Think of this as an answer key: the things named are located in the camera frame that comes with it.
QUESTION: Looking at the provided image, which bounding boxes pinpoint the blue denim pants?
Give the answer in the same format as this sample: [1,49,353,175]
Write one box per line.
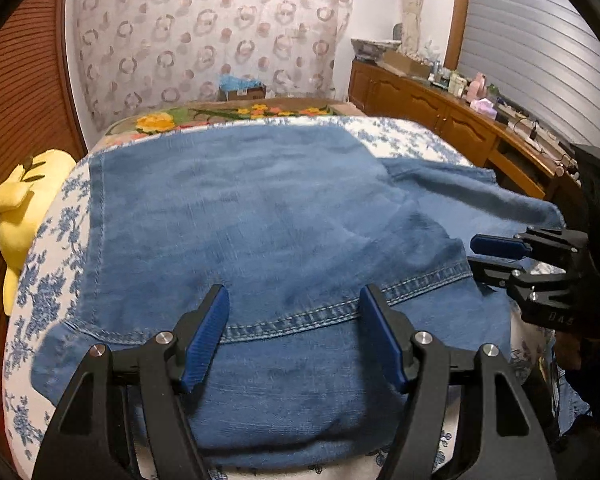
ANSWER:
[31,123,592,470]

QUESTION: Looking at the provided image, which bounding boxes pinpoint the blue floral white bedsheet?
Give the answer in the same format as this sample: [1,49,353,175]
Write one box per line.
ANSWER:
[2,115,546,480]

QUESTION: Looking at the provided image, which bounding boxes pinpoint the pink bottle on sideboard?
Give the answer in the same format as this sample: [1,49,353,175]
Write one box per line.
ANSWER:
[465,73,486,103]

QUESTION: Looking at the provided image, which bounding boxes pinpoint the grey window roller shutter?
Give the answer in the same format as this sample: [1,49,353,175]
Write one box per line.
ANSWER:
[458,0,600,148]

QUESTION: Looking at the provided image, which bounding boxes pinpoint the wooden sideboard cabinet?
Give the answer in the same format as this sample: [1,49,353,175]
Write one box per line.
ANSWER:
[349,60,583,203]

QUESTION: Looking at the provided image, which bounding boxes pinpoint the yellow plush toy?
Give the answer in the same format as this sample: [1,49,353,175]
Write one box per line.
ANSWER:
[0,150,76,316]

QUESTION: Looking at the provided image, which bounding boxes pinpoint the colourful floral blanket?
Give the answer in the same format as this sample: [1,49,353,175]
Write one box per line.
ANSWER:
[106,98,364,136]

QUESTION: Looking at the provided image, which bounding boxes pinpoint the cardboard box with blue item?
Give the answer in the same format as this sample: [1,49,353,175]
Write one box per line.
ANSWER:
[218,74,266,102]

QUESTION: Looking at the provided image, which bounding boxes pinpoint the brown louvered wardrobe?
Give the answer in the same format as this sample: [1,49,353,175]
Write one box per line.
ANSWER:
[0,0,86,457]

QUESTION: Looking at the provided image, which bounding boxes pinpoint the patterned lace curtain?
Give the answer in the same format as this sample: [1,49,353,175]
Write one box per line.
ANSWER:
[71,0,352,130]

